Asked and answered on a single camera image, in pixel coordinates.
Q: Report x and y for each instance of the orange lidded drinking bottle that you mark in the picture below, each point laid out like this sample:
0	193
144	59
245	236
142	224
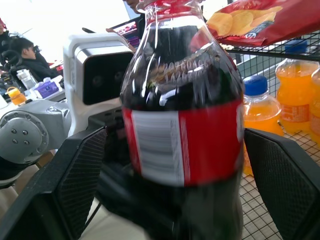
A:
16	97

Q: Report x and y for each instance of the white robot head camera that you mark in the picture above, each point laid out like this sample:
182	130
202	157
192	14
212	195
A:
75	75

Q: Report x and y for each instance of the small orange soda bottle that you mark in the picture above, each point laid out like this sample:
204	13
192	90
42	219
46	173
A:
260	110

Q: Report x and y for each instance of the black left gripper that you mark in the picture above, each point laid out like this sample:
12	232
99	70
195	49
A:
112	142

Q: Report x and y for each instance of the seated person in black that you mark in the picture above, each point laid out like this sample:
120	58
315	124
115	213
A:
32	65

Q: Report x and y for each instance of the laptop with colourful screen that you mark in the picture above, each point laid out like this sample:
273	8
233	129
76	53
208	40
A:
128	32

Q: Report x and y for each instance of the red potato chips bag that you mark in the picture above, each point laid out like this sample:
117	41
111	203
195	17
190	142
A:
275	20

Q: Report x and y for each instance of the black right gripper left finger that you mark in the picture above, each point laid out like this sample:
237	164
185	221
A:
50	185

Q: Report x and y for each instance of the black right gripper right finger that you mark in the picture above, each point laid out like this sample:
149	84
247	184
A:
287	180

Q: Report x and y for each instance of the purple tissue box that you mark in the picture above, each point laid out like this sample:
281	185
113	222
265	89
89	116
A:
47	88

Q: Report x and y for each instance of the clear plastic water bottle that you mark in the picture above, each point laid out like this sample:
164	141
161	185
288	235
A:
26	78

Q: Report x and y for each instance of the large orange soda bottle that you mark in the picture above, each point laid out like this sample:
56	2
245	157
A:
316	105
295	95

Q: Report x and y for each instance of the cola bottle with red label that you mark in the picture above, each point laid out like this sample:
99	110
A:
205	140

